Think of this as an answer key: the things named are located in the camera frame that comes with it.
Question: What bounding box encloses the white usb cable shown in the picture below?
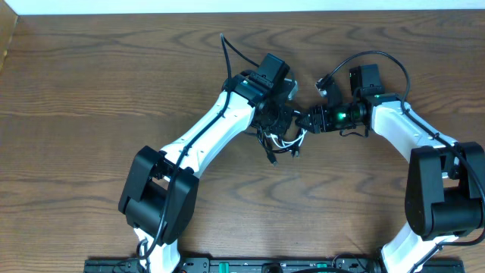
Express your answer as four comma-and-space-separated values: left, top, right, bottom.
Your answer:
264, 127, 308, 149

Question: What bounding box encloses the black usb cable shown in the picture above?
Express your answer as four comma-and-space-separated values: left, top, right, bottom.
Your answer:
244, 109, 304, 168

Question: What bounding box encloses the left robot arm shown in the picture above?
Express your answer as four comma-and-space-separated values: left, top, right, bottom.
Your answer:
118, 54, 298, 272

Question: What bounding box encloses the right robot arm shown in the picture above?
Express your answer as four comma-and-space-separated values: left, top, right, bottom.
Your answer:
296, 64, 484, 272

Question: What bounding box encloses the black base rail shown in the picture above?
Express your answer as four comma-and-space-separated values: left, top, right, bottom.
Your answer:
83, 256, 465, 273

